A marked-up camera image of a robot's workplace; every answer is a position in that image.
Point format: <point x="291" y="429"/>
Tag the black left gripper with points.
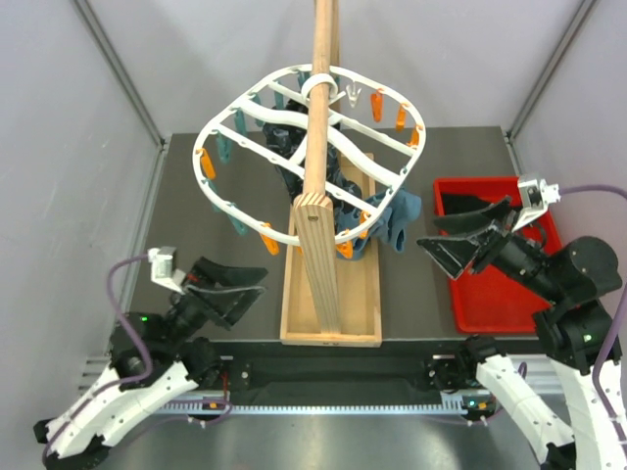
<point x="225" y="306"/>

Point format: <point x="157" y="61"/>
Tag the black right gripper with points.
<point x="452" y="254"/>

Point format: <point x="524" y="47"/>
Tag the blue ribbed sock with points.
<point x="391" y="226"/>

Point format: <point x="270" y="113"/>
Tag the white round clip hanger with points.
<point x="283" y="97"/>

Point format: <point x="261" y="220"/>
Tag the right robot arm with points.
<point x="574" y="332"/>

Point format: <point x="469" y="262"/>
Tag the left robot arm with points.
<point x="153" y="358"/>

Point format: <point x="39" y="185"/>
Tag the wooden hanger stand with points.
<point x="326" y="302"/>

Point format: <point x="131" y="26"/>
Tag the black sock in tray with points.
<point x="455" y="204"/>

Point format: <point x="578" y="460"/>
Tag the red plastic tray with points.
<point x="503" y="297"/>

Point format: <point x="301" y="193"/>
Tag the black patterned sock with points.
<point x="285" y="140"/>

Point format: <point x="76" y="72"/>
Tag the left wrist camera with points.
<point x="163" y="269"/>

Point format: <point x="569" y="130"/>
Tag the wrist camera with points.
<point x="163" y="269"/>
<point x="536" y="194"/>

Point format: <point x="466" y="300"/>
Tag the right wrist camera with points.
<point x="536" y="194"/>

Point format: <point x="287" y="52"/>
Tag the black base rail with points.
<point x="396" y="373"/>

